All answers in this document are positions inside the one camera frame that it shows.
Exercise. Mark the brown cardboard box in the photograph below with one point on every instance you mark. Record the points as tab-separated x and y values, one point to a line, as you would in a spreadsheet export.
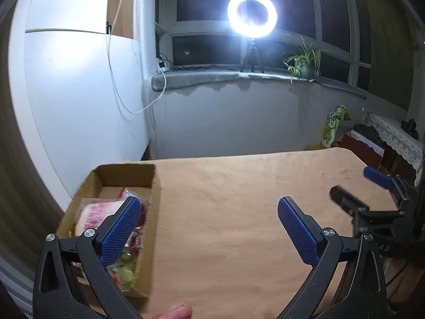
107	181

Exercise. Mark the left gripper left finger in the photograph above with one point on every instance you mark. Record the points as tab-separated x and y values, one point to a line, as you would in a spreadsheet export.
56	292

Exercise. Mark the person left hand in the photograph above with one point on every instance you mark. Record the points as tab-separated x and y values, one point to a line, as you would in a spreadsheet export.
180	311

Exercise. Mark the bright ring light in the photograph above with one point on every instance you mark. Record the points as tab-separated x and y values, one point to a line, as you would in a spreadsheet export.
252	18

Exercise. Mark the potted spider plant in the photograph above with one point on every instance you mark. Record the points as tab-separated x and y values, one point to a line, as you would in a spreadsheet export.
305	62

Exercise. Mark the lace covered side table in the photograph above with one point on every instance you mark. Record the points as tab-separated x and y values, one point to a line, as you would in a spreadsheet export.
390	131

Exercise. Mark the black light tripod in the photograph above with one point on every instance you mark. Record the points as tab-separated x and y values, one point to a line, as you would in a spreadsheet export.
252	59

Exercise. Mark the green white carton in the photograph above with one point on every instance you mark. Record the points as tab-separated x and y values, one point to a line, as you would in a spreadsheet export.
331	126

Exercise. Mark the red storage box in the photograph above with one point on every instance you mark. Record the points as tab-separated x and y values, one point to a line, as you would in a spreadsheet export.
367	151

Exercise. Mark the grey window sill cover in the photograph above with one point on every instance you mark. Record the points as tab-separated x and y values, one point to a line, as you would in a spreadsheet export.
176	80

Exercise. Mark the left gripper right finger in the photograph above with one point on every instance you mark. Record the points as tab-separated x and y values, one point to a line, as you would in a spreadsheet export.
361	292

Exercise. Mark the green mochi clear wrapper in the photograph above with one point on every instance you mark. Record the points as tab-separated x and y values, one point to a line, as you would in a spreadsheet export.
123	270

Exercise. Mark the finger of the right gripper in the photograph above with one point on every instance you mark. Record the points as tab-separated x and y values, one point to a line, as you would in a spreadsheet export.
378	178
348	202

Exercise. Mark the white refrigerator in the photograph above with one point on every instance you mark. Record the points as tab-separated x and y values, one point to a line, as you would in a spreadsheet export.
76	88

